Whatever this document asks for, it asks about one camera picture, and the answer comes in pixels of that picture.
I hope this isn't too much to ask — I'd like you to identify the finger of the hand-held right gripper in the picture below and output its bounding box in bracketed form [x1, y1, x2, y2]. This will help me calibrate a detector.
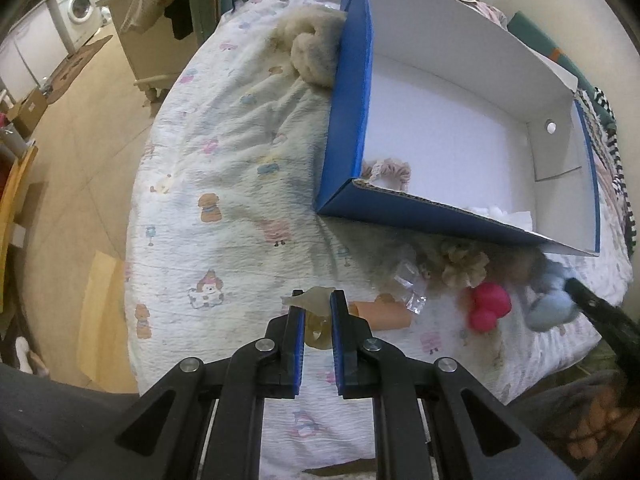
[565, 277, 640, 376]

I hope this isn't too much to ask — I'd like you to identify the brown cardboard box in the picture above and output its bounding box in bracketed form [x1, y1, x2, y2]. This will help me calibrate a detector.
[5, 87, 49, 139]

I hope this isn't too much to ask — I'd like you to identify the blue and white cardboard box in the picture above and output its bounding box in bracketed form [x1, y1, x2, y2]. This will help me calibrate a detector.
[315, 0, 601, 258]

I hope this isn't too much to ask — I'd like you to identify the black hanging cloth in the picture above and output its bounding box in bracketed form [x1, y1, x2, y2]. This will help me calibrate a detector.
[162, 0, 194, 39]

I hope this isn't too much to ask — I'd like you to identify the green cushion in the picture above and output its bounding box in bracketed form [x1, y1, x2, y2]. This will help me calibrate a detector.
[507, 10, 582, 81]

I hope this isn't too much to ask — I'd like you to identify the beige plush toy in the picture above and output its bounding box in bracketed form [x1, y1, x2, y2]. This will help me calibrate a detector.
[272, 7, 347, 89]

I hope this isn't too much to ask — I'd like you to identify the beige fluffy scrunchie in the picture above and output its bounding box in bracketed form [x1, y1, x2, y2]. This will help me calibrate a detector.
[440, 242, 490, 290]

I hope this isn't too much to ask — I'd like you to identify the brown door mat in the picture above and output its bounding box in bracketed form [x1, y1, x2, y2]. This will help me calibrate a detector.
[47, 35, 114, 92]

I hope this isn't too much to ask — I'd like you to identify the white washing machine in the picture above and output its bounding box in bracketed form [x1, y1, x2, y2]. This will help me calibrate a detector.
[50, 0, 104, 54]

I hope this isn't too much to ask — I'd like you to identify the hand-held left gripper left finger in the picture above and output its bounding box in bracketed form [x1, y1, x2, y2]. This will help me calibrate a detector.
[115, 289, 307, 480]

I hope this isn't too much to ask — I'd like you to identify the light blue plush toy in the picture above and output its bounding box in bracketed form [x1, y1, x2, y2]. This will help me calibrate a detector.
[520, 257, 581, 332]

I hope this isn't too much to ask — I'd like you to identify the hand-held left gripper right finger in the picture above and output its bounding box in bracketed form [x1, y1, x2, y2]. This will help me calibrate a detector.
[329, 290, 576, 480]

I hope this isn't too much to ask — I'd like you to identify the brown soft toy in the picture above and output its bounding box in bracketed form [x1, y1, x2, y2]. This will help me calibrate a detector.
[500, 252, 541, 286]

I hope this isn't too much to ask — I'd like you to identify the printed white bed sheet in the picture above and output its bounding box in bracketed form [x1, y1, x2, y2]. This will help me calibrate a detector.
[125, 0, 633, 476]

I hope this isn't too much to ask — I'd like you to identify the wooden furniture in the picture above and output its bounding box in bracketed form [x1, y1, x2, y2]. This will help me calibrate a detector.
[0, 145, 39, 311]

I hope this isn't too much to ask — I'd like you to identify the person's dark trouser leg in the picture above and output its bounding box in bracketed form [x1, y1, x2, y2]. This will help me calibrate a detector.
[0, 362, 147, 480]

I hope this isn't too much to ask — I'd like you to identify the cream wooden cabinet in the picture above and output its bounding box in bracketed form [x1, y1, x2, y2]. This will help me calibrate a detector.
[102, 0, 195, 104]

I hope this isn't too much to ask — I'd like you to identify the white cotton pad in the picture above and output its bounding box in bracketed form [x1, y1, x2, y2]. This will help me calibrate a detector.
[470, 204, 534, 231]

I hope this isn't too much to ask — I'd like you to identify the striped scrunchie in box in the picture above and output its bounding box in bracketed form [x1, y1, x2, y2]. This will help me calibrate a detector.
[361, 159, 414, 192]

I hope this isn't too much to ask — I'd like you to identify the red rubber toy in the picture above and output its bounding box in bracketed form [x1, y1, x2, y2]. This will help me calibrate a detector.
[467, 282, 512, 332]

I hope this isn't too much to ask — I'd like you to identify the white cabinet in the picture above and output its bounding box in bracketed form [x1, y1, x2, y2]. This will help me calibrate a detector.
[0, 10, 67, 106]

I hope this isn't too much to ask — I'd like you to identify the black and white striped cloth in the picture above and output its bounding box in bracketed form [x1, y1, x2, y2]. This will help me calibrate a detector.
[575, 87, 640, 242]

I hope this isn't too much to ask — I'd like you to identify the pale yellow rubber toy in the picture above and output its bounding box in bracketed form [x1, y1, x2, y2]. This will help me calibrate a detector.
[281, 286, 337, 351]

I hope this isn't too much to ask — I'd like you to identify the orange tube toy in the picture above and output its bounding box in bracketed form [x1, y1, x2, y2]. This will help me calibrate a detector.
[349, 296, 413, 331]

